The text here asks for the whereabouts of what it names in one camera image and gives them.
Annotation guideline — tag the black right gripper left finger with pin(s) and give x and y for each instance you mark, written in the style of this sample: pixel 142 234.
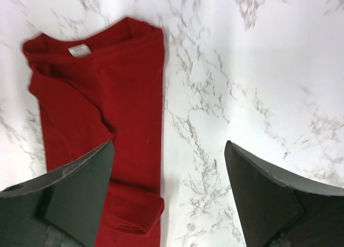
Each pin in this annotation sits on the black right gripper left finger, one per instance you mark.
pixel 60 208

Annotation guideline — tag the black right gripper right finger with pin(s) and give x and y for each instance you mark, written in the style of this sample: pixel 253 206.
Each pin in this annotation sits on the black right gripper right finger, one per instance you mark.
pixel 279 208

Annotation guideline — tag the dark red t-shirt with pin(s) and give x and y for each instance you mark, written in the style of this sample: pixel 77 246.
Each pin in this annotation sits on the dark red t-shirt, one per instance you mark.
pixel 108 87

